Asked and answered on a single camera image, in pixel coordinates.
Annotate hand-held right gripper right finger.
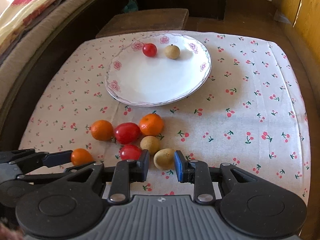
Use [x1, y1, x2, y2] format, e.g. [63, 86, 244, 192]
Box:
[173, 150, 258, 204]

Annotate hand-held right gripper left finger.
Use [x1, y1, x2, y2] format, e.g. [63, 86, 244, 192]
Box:
[64, 149, 150, 204]

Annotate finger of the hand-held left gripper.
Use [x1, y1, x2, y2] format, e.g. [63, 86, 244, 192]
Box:
[17, 162, 98, 182]
[0, 149, 73, 173]

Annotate oblong red cherry tomato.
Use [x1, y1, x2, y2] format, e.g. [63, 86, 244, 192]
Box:
[119, 144, 143, 161]
[114, 122, 141, 145]

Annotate small orange tangerine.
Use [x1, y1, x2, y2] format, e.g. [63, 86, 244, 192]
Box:
[71, 148, 94, 166]
[90, 120, 114, 141]
[139, 113, 165, 136]

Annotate white floral rim plate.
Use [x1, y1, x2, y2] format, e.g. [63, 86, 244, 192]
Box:
[106, 86, 202, 106]
[104, 31, 212, 105]

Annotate person's left forearm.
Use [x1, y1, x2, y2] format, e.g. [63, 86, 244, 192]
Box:
[0, 222, 24, 240]

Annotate cherry print tablecloth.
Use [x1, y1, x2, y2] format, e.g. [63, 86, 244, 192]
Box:
[19, 31, 311, 203]

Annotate stemmed tan longan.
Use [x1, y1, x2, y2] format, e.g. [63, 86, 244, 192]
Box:
[165, 44, 181, 60]

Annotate round red cherry tomato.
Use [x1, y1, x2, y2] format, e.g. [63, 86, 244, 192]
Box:
[142, 43, 158, 57]

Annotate dark wooden stool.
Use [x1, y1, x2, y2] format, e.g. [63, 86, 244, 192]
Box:
[96, 8, 189, 39]

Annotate floral red yellow blanket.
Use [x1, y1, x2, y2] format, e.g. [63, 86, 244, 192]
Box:
[0, 0, 88, 55]

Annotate teal cloth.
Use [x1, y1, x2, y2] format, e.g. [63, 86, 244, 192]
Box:
[122, 0, 138, 13]

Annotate clear plastic bag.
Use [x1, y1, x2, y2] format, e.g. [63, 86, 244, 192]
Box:
[274, 10, 292, 25]

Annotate yellow wooden cabinet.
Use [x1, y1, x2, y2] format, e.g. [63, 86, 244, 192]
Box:
[272, 0, 320, 88]

